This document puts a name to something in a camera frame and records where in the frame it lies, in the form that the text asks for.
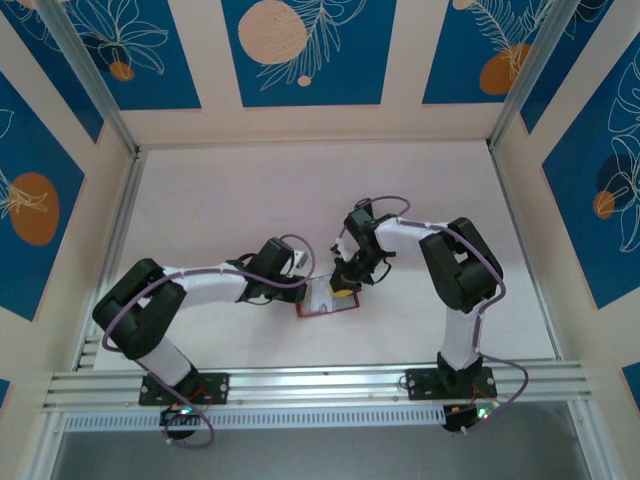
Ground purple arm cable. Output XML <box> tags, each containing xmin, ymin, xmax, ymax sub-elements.
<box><xmin>101</xmin><ymin>233</ymin><xmax>317</xmax><ymax>450</ymax></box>
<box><xmin>335</xmin><ymin>194</ymin><xmax>531</xmax><ymax>426</ymax></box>

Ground aluminium frame post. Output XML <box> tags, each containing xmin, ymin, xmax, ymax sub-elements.
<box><xmin>35</xmin><ymin>0</ymin><xmax>144</xmax><ymax>159</ymax></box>
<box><xmin>485</xmin><ymin>0</ymin><xmax>586</xmax><ymax>154</ymax></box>

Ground aluminium table side rail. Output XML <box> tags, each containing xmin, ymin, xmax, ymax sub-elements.
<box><xmin>487</xmin><ymin>142</ymin><xmax>564</xmax><ymax>362</ymax></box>
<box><xmin>72</xmin><ymin>147</ymin><xmax>149</xmax><ymax>374</ymax></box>

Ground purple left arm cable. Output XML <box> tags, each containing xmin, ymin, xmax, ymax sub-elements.
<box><xmin>101</xmin><ymin>233</ymin><xmax>317</xmax><ymax>450</ymax></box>

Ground aluminium mounting rail beam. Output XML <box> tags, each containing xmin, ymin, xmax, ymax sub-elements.
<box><xmin>42</xmin><ymin>362</ymin><xmax>599</xmax><ymax>412</ymax></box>

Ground thin black gripper wire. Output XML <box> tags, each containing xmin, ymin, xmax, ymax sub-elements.
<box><xmin>362</xmin><ymin>249</ymin><xmax>396</xmax><ymax>287</ymax></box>

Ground white slotted cable duct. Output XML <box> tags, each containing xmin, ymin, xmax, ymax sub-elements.
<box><xmin>62</xmin><ymin>407</ymin><xmax>449</xmax><ymax>432</ymax></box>

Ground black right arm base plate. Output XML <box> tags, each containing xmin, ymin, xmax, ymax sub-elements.
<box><xmin>405</xmin><ymin>367</ymin><xmax>497</xmax><ymax>401</ymax></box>

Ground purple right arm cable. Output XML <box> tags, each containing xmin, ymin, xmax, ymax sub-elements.
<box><xmin>335</xmin><ymin>194</ymin><xmax>531</xmax><ymax>426</ymax></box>

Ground white credit card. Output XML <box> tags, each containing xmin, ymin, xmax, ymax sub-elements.
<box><xmin>307</xmin><ymin>279</ymin><xmax>336</xmax><ymax>314</ymax></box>

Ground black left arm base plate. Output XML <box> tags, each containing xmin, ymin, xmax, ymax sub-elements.
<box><xmin>139</xmin><ymin>372</ymin><xmax>231</xmax><ymax>406</ymax></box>

